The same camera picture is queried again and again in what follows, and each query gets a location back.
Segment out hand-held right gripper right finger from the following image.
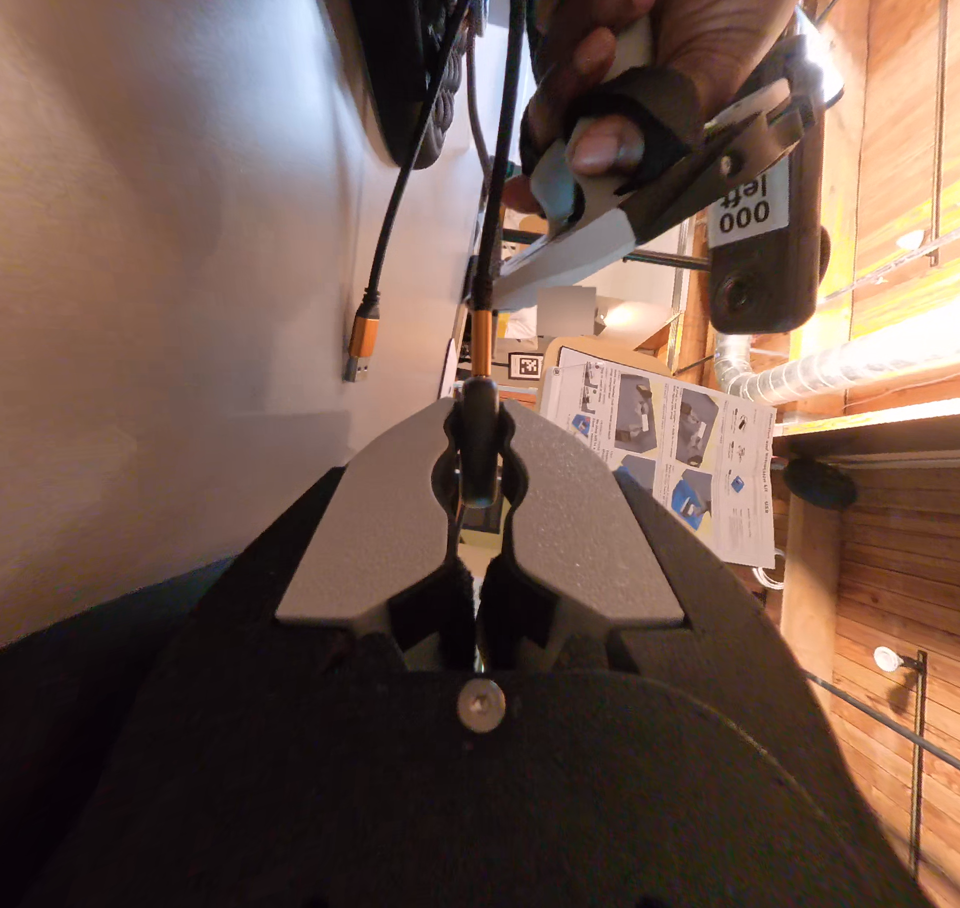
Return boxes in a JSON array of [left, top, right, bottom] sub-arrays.
[[498, 398, 686, 634]]

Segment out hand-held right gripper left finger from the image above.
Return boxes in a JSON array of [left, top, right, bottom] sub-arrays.
[[275, 397, 462, 634]]

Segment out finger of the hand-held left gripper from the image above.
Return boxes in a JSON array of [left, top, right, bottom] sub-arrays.
[[491, 137, 640, 313]]

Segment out orange-plug braided USB cable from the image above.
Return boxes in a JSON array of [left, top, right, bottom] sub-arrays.
[[343, 0, 530, 386]]

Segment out slim black USB hub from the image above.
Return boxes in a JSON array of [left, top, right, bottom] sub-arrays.
[[459, 376, 502, 508]]

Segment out person's left hand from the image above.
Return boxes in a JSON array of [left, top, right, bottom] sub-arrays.
[[525, 0, 826, 176]]

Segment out black stand pole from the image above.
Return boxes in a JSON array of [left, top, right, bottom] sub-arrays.
[[624, 250, 712, 272]]

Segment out large instruction board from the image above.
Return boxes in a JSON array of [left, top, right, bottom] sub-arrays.
[[536, 334, 777, 568]]

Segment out black quilted wrist rest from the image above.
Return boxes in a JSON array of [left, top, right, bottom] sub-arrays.
[[0, 556, 234, 908], [337, 0, 481, 170]]

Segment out silver ventilation duct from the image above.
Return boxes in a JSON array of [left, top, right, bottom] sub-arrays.
[[712, 319, 960, 407]]

